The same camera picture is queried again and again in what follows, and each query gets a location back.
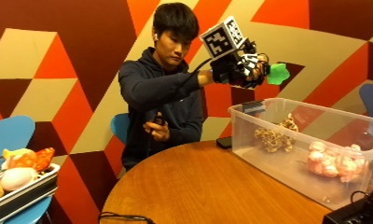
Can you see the black handheld device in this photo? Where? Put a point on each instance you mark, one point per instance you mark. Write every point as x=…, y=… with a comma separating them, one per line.
x=159, y=118

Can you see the green soft toy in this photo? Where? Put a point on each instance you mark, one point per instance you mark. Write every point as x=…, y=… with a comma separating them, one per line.
x=278, y=74

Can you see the the person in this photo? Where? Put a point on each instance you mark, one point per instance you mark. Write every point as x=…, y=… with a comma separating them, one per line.
x=161, y=93

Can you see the white marker cube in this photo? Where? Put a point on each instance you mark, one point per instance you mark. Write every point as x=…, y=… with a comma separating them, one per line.
x=221, y=39

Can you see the dark box latch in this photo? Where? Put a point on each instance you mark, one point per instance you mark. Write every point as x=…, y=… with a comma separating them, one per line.
x=253, y=108

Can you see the black phone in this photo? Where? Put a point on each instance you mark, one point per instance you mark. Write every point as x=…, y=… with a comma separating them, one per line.
x=224, y=142

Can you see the spotted giraffe soft toy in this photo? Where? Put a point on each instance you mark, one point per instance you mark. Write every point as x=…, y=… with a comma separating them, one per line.
x=276, y=137

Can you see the white earbud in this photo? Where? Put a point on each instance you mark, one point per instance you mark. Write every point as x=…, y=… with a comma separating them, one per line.
x=156, y=36

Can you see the orange soft toy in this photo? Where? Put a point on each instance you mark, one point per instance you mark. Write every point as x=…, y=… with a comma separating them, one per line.
x=31, y=158

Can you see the clear plastic storage box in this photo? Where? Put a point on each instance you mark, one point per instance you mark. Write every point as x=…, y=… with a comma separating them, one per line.
x=277, y=168

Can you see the pink soft toy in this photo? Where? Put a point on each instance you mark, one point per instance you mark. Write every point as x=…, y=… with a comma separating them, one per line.
x=335, y=163

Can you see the white round soft toy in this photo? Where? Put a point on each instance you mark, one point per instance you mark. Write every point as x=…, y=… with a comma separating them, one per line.
x=15, y=179

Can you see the white tray bin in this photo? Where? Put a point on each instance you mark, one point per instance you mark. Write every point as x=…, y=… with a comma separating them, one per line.
x=23, y=194

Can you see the black electronic device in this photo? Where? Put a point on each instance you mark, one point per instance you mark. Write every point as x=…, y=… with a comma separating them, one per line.
x=355, y=211

